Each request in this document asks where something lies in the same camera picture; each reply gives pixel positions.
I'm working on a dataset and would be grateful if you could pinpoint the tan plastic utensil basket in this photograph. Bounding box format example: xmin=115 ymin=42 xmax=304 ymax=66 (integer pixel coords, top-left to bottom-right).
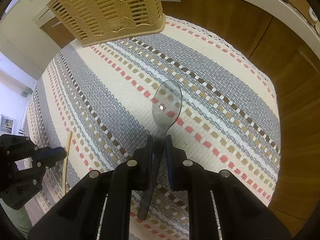
xmin=47 ymin=0 xmax=166 ymax=47

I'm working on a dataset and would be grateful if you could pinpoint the clear plastic spoon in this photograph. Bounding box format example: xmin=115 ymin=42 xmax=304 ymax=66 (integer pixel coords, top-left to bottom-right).
xmin=137 ymin=80 xmax=182 ymax=220

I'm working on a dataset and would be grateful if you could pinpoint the wooden chopstick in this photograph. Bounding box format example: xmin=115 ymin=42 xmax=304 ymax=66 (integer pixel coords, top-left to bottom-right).
xmin=62 ymin=130 xmax=73 ymax=196

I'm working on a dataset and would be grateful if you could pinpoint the striped woven tablecloth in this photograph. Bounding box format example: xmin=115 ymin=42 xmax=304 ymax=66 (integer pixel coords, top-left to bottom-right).
xmin=26 ymin=17 xmax=290 ymax=239

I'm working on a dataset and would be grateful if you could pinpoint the person's left forearm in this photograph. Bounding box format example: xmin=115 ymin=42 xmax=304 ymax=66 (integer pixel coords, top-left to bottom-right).
xmin=1 ymin=199 xmax=32 ymax=239

